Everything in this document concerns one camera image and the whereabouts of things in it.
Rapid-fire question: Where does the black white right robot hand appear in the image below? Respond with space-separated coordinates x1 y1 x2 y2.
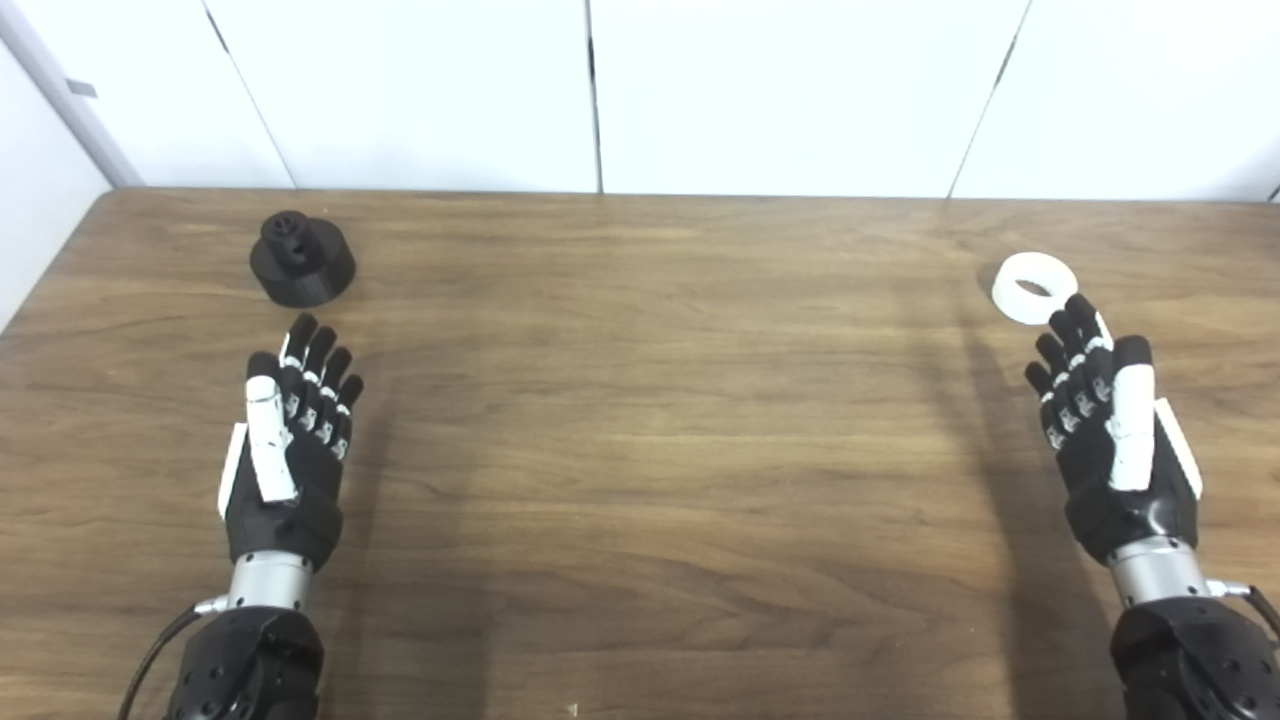
1024 293 1204 566

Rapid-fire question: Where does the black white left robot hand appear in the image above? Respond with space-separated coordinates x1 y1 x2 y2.
217 313 365 573

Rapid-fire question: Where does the white plastic ring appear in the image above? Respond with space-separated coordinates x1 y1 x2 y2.
991 252 1079 326

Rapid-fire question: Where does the round black plastic part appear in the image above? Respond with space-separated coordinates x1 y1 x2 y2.
249 211 357 308

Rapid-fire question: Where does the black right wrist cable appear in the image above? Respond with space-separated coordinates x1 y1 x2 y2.
1243 584 1280 641

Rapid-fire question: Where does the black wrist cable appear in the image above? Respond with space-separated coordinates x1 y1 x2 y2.
1243 584 1280 641
118 603 208 720

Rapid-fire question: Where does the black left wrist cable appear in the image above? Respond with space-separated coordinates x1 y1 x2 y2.
118 603 208 720

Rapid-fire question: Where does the grey wall corner post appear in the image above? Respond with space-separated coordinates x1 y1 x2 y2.
0 0 147 190

